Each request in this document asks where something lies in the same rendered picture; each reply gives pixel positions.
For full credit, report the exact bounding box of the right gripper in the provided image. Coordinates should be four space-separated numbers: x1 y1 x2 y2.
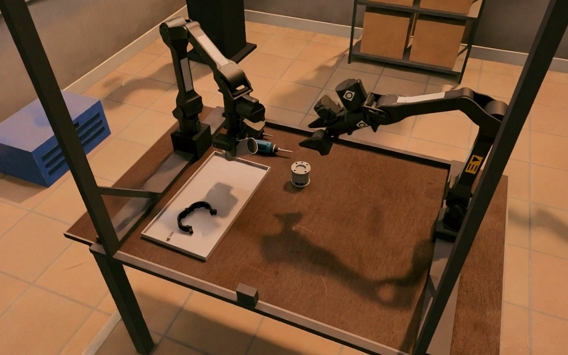
299 109 354 156

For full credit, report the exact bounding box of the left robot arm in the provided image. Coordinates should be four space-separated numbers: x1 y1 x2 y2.
160 17 266 138

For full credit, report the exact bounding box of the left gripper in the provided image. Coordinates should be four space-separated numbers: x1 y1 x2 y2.
212 111 247 157

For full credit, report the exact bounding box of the white hollow tube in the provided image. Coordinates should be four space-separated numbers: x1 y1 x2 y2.
221 138 257 161

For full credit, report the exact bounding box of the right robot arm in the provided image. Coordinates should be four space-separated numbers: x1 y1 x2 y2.
314 78 508 232

